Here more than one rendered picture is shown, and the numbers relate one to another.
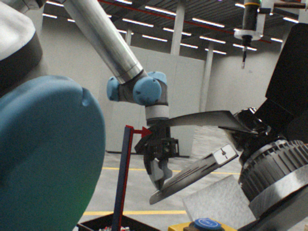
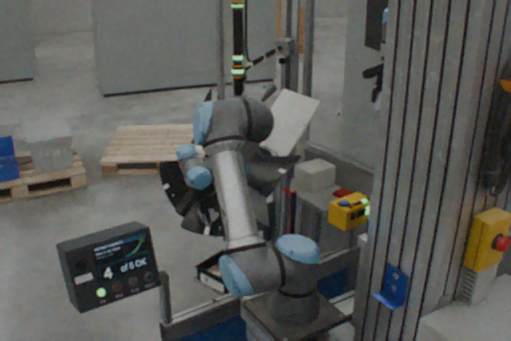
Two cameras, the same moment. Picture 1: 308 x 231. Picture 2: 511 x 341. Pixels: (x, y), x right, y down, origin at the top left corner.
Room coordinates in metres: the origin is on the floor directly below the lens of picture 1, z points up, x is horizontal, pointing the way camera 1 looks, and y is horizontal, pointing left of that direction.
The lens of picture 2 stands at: (0.72, 1.76, 2.02)
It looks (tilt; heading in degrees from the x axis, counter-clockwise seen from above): 24 degrees down; 275
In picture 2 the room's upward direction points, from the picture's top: straight up
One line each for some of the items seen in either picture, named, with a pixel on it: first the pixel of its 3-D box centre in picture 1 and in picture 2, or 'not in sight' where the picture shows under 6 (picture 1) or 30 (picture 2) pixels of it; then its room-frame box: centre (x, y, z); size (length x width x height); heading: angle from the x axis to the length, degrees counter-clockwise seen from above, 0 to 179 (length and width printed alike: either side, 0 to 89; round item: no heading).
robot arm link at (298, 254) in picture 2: not in sight; (294, 262); (0.68, 0.52, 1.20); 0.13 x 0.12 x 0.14; 25
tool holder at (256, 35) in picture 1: (253, 19); (239, 84); (0.91, -0.23, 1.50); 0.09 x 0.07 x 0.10; 74
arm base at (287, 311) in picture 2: not in sight; (294, 295); (0.68, 0.52, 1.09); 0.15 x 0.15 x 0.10
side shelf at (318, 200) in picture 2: not in sight; (317, 192); (0.56, -0.66, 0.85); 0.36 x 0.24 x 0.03; 129
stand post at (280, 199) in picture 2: not in sight; (279, 250); (0.74, -0.54, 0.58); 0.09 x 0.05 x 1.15; 129
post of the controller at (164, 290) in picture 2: not in sight; (165, 298); (1.09, 0.39, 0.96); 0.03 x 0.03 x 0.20; 39
